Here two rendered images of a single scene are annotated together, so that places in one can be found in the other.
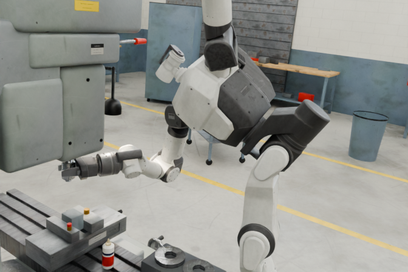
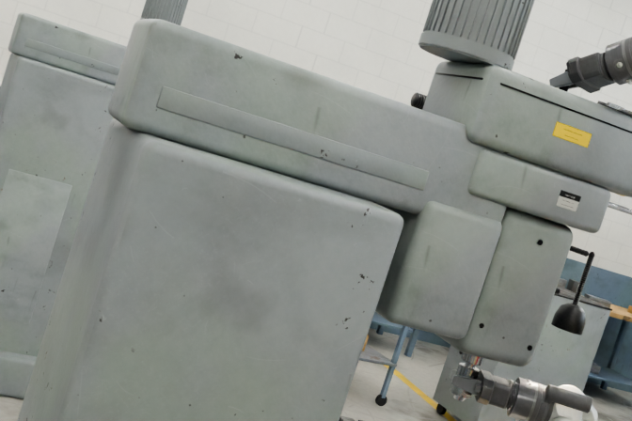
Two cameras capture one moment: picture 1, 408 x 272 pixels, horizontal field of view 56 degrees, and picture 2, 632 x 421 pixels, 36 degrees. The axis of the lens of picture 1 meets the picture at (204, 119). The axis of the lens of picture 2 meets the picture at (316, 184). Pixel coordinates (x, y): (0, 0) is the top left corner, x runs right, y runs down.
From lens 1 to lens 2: 0.82 m
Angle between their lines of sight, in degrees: 38
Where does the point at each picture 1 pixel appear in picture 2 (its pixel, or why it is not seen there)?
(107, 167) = (526, 401)
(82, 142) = (499, 334)
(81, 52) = (542, 196)
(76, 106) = (510, 274)
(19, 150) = (414, 294)
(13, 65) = (449, 181)
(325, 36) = not seen: outside the picture
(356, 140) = not seen: outside the picture
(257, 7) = not seen: outside the picture
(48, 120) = (464, 272)
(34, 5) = (501, 114)
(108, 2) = (608, 139)
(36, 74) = (472, 203)
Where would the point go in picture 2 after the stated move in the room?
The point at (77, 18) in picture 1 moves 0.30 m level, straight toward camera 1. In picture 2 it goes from (552, 147) to (540, 132)
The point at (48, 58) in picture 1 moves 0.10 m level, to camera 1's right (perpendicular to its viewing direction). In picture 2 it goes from (495, 188) to (540, 202)
